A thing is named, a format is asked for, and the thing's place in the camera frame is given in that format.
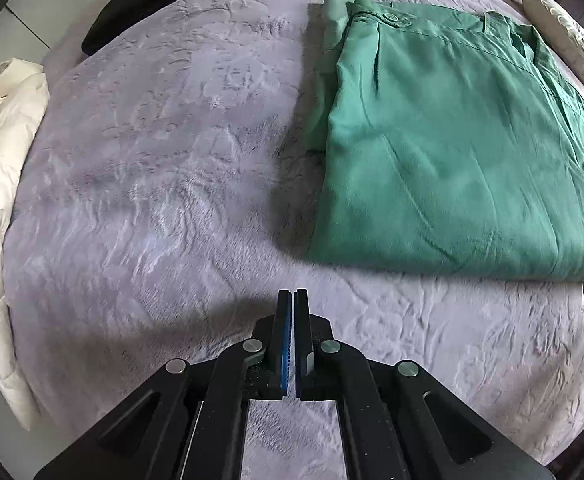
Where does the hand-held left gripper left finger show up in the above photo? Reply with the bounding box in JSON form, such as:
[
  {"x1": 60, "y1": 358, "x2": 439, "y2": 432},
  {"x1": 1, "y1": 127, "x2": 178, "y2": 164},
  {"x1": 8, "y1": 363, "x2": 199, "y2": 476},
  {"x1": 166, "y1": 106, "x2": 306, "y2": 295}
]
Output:
[{"x1": 33, "y1": 289, "x2": 293, "y2": 480}]

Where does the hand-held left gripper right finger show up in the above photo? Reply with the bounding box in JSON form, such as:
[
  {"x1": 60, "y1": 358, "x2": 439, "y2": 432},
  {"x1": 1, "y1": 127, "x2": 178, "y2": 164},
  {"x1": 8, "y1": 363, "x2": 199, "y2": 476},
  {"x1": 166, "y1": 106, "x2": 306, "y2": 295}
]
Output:
[{"x1": 293, "y1": 288, "x2": 558, "y2": 480}]

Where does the green work jacket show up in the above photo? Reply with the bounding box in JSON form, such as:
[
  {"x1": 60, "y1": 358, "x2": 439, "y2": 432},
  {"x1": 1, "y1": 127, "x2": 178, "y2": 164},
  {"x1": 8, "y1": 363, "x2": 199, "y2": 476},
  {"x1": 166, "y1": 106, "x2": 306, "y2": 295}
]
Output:
[{"x1": 303, "y1": 0, "x2": 584, "y2": 285}]

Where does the grey plush blanket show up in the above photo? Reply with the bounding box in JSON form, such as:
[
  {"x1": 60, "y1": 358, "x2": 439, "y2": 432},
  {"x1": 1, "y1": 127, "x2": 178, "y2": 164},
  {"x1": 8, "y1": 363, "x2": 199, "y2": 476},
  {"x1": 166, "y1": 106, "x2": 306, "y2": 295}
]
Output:
[{"x1": 2, "y1": 0, "x2": 584, "y2": 480}]

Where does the white puffer jacket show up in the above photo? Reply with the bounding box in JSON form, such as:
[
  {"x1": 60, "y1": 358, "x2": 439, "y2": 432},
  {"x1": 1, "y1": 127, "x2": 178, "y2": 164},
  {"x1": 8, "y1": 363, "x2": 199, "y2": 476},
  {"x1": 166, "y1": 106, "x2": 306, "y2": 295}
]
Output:
[{"x1": 0, "y1": 58, "x2": 50, "y2": 432}]

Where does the cream pillow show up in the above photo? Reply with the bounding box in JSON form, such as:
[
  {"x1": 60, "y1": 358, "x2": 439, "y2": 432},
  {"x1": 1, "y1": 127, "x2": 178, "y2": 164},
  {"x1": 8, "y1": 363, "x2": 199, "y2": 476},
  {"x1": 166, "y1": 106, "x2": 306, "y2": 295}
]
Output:
[{"x1": 522, "y1": 0, "x2": 584, "y2": 107}]

